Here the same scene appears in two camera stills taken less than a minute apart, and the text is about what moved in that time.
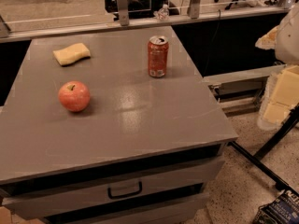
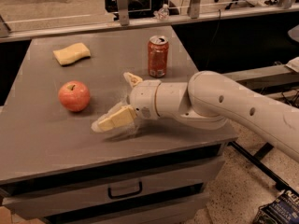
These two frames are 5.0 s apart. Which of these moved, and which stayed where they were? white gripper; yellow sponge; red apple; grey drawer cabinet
Moved: white gripper
Stayed: grey drawer cabinet; red apple; yellow sponge
